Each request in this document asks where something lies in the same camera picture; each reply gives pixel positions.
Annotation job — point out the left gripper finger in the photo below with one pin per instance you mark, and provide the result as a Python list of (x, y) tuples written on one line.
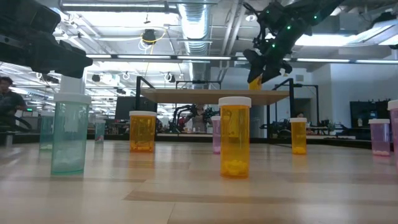
[(62, 60)]

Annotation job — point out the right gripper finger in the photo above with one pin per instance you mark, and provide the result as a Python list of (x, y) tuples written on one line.
[(276, 69), (255, 63)]

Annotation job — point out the large orange pill bottle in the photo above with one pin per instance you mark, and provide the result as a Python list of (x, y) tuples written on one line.
[(255, 85), (142, 133)]

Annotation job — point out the teal pill bottle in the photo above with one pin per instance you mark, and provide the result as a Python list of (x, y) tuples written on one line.
[(99, 132), (46, 130), (70, 140)]

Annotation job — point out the pink pill bottle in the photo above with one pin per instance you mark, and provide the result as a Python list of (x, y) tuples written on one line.
[(394, 130), (215, 137), (379, 140)]

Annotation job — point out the black background robot arm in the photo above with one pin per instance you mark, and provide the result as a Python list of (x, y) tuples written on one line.
[(183, 112)]

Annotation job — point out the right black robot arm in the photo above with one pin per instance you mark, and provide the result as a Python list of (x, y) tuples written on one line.
[(298, 18)]

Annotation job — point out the wooden shelf with black legs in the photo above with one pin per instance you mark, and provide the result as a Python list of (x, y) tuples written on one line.
[(202, 97)]

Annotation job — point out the bright ceiling light panel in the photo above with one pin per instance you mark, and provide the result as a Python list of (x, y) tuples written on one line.
[(326, 40)]

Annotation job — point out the long ceiling light bar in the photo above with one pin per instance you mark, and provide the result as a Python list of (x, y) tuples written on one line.
[(202, 58)]

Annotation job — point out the person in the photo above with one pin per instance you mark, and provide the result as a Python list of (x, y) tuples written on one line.
[(9, 102)]

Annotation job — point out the small orange pill bottle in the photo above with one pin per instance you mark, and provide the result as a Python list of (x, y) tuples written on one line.
[(298, 137), (234, 140)]

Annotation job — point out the black computer monitor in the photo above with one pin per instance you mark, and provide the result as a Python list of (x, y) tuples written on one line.
[(126, 107)]

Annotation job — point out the black cabinet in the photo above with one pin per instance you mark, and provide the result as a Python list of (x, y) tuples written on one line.
[(360, 112)]

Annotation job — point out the silver ventilation duct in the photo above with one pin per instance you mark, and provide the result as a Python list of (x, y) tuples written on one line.
[(195, 25)]

